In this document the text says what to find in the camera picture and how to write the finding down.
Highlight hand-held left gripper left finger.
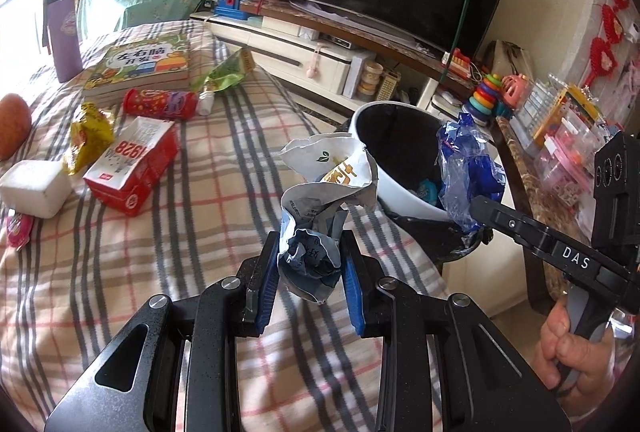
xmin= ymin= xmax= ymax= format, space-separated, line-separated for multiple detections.
xmin=44 ymin=232 xmax=281 ymax=432

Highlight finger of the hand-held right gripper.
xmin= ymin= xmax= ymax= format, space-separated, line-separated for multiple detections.
xmin=469 ymin=195 xmax=558 ymax=263

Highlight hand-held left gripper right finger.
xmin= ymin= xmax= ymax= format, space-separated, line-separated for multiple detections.
xmin=340 ymin=229 xmax=573 ymax=432

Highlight blue plastic wrapper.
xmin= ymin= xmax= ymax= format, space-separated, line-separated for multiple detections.
xmin=436 ymin=112 xmax=507 ymax=233

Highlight white and blue wrapper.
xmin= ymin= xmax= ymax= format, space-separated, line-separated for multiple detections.
xmin=277 ymin=132 xmax=379 ymax=304

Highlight yellow wrapper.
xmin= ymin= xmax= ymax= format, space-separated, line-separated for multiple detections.
xmin=62 ymin=102 xmax=117 ymax=175

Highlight white foam block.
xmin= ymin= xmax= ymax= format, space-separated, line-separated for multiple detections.
xmin=0 ymin=161 xmax=72 ymax=219

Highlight person's right hand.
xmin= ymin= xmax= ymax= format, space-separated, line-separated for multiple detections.
xmin=532 ymin=299 xmax=618 ymax=398

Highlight brown marble side table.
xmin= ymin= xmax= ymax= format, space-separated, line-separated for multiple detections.
xmin=492 ymin=117 xmax=566 ymax=313

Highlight clear box with pink lid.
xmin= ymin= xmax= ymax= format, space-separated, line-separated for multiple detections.
xmin=532 ymin=117 xmax=626 ymax=208

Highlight clear plastic drawer organizer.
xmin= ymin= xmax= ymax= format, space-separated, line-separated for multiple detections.
xmin=515 ymin=72 xmax=576 ymax=138

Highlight pink toy basket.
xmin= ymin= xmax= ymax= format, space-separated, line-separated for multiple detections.
xmin=500 ymin=75 xmax=533 ymax=108

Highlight yellow printed box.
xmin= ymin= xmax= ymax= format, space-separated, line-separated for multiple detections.
xmin=565 ymin=85 xmax=606 ymax=128

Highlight beige bag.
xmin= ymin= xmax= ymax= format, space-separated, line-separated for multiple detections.
xmin=482 ymin=40 xmax=533 ymax=78

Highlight red and white box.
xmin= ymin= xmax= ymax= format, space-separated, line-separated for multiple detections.
xmin=82 ymin=116 xmax=180 ymax=217

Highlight stacked yellow jars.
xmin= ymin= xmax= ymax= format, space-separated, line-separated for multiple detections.
xmin=357 ymin=61 xmax=386 ymax=96

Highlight red cylindrical snack packet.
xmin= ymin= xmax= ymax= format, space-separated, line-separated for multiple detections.
xmin=122 ymin=88 xmax=216 ymax=120

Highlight red heart hanging decoration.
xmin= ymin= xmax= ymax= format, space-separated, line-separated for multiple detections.
xmin=590 ymin=0 xmax=640 ymax=86

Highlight green snack bag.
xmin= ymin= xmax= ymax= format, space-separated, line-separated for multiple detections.
xmin=192 ymin=48 xmax=256 ymax=94

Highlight white television cabinet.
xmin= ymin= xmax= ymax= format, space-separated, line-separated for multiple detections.
xmin=202 ymin=0 xmax=501 ymax=123

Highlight pink cabinet safety lock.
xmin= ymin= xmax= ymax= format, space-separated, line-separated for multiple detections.
xmin=307 ymin=41 xmax=323 ymax=78

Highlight black set-top box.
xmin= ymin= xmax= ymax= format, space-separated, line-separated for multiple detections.
xmin=320 ymin=34 xmax=358 ymax=49

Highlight pink snack wrapper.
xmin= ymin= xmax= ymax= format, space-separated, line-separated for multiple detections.
xmin=6 ymin=209 xmax=36 ymax=249

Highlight colourful children's book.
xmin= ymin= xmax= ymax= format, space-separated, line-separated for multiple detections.
xmin=82 ymin=32 xmax=193 ymax=96

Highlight blue toy cash register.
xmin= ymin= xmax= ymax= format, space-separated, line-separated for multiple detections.
xmin=215 ymin=0 xmax=263 ymax=20

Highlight orange-red apple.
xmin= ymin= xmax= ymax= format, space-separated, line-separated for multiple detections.
xmin=0 ymin=93 xmax=32 ymax=161

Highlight purple water bottle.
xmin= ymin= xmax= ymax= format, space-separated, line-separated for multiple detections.
xmin=41 ymin=0 xmax=83 ymax=84

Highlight rainbow stacking ring toy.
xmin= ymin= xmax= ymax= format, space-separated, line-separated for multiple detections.
xmin=472 ymin=75 xmax=506 ymax=120

